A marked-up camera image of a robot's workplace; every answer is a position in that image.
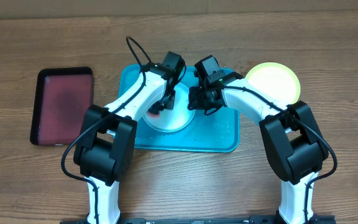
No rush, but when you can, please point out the black and pink sponge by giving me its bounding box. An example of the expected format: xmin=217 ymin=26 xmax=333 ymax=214
xmin=147 ymin=112 xmax=160 ymax=118

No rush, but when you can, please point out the teal plastic tray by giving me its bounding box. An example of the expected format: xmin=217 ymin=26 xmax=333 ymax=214
xmin=118 ymin=64 xmax=241 ymax=154

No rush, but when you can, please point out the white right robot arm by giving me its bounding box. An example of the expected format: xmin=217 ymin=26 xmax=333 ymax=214
xmin=188 ymin=55 xmax=337 ymax=223

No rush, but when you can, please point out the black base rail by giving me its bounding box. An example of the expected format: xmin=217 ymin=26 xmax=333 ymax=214
xmin=60 ymin=215 xmax=336 ymax=224

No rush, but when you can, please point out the yellow-green plate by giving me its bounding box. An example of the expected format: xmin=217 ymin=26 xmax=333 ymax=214
xmin=246 ymin=62 xmax=301 ymax=104

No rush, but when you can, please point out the light blue plate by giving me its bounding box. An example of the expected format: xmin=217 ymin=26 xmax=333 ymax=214
xmin=143 ymin=83 xmax=195 ymax=133

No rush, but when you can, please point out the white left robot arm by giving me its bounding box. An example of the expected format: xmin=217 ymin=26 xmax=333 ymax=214
xmin=60 ymin=52 xmax=185 ymax=223

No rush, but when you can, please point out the dark red water tray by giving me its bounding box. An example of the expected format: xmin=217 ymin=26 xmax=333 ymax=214
xmin=30 ymin=67 xmax=94 ymax=146

